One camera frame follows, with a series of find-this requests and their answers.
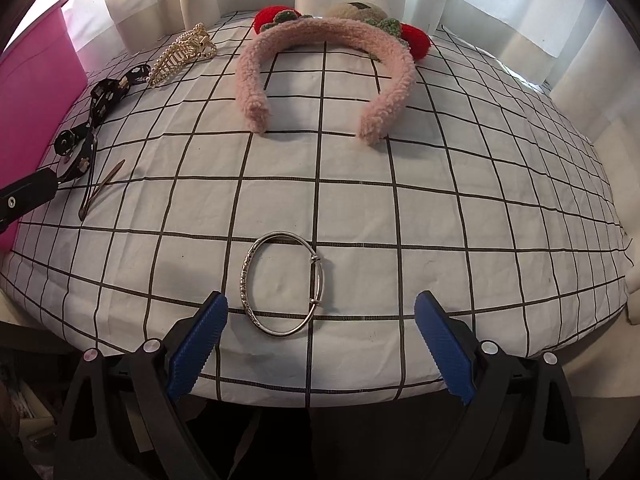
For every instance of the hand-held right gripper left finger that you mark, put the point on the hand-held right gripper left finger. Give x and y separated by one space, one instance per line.
197 350

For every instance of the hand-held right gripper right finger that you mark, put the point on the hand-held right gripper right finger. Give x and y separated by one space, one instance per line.
445 347

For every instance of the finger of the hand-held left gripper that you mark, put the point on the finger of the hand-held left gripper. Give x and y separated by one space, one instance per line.
25 197

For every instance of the brown hair clip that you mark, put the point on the brown hair clip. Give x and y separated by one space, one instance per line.
114 171

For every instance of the pink plastic basin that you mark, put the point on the pink plastic basin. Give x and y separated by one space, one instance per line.
35 85

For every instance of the gold hair claw clip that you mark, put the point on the gold hair claw clip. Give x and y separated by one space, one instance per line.
175 57

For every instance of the pink fluffy strawberry headband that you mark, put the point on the pink fluffy strawberry headband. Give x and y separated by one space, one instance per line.
300 35

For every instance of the beige plush hair clip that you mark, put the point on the beige plush hair clip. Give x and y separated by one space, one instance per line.
350 11

